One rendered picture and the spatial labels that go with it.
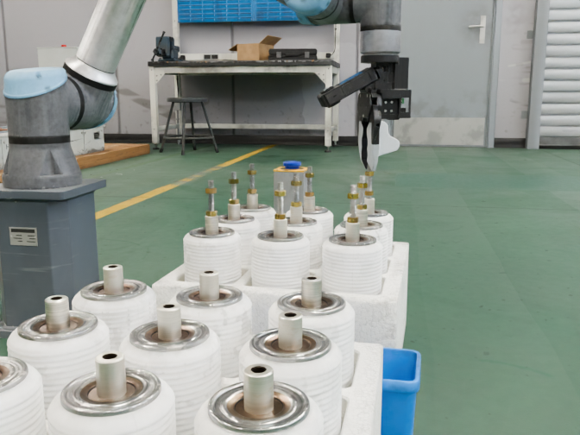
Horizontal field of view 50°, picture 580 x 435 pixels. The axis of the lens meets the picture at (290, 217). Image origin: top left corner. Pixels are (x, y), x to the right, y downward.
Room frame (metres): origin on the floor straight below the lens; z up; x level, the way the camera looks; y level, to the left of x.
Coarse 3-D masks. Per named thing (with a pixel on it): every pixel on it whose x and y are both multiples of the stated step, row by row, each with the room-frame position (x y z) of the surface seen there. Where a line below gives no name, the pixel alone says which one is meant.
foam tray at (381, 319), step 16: (400, 256) 1.13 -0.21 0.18; (176, 272) 1.03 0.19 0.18; (320, 272) 1.03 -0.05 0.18; (400, 272) 1.04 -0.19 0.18; (160, 288) 0.96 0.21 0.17; (176, 288) 0.95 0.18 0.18; (240, 288) 0.93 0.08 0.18; (256, 288) 0.93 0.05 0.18; (272, 288) 0.93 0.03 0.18; (384, 288) 0.93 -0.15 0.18; (400, 288) 0.97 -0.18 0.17; (160, 304) 0.96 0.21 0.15; (256, 304) 0.92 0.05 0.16; (272, 304) 0.91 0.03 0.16; (352, 304) 0.88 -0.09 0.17; (368, 304) 0.88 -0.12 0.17; (384, 304) 0.87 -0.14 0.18; (400, 304) 0.99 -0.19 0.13; (256, 320) 0.92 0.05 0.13; (368, 320) 0.88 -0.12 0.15; (384, 320) 0.87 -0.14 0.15; (400, 320) 1.01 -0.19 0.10; (368, 336) 0.88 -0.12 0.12; (384, 336) 0.87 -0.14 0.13; (400, 336) 1.04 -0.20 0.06
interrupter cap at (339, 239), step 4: (332, 236) 0.98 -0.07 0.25; (336, 236) 0.98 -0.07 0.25; (340, 236) 0.98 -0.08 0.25; (344, 236) 0.98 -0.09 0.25; (360, 236) 0.98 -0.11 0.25; (364, 236) 0.98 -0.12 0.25; (368, 236) 0.98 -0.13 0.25; (372, 236) 0.97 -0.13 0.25; (332, 240) 0.95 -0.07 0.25; (336, 240) 0.95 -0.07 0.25; (340, 240) 0.96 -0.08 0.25; (344, 240) 0.96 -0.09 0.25; (360, 240) 0.96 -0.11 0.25; (364, 240) 0.96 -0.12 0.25; (368, 240) 0.95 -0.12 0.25; (372, 240) 0.95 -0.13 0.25; (340, 244) 0.93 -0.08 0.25; (344, 244) 0.93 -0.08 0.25; (348, 244) 0.93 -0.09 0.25; (352, 244) 0.92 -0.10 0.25; (356, 244) 0.92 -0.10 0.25; (360, 244) 0.93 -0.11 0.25; (364, 244) 0.93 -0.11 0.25; (368, 244) 0.93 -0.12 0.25
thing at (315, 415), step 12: (204, 408) 0.43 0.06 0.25; (312, 408) 0.42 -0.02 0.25; (204, 420) 0.41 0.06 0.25; (312, 420) 0.41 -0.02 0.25; (204, 432) 0.40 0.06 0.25; (216, 432) 0.39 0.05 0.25; (228, 432) 0.39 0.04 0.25; (276, 432) 0.39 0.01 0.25; (288, 432) 0.39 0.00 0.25; (300, 432) 0.39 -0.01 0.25; (312, 432) 0.40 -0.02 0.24
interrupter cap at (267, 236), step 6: (258, 234) 0.99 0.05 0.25; (264, 234) 0.99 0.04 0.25; (270, 234) 1.00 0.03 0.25; (288, 234) 1.00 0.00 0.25; (294, 234) 1.00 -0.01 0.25; (300, 234) 0.99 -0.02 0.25; (264, 240) 0.96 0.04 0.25; (270, 240) 0.95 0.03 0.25; (276, 240) 0.95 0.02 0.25; (282, 240) 0.95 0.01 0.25; (288, 240) 0.95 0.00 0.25; (294, 240) 0.96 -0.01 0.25
